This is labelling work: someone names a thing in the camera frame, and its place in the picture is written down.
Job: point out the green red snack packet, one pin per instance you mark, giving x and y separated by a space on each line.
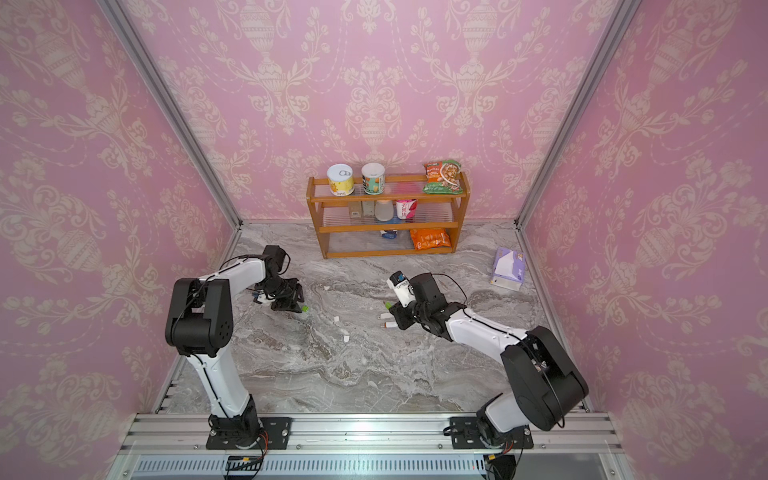
443 177

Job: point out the green orange can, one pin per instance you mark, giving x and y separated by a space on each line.
373 178

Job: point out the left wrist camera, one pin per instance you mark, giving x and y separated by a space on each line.
260 297

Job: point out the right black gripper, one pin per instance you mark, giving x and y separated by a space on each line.
400 312

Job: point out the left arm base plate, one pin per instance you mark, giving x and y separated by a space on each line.
269 433

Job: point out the yellow white can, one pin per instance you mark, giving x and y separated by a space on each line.
341 179

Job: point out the white plastic bottle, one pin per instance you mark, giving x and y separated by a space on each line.
384 210

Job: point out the aluminium front rail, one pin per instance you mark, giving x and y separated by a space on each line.
392 433

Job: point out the orange snack bag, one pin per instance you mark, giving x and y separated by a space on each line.
430 238

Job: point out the pink white cup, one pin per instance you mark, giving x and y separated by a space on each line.
405 209

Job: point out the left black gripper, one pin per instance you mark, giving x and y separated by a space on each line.
292 301

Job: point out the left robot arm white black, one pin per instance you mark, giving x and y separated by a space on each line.
200 325

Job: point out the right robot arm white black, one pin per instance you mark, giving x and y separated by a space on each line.
545 383

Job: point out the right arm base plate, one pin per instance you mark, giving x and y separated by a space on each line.
469 432

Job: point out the purple tissue box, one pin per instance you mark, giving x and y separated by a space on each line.
508 269

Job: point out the wooden shelf rack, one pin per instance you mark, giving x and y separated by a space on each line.
364 225

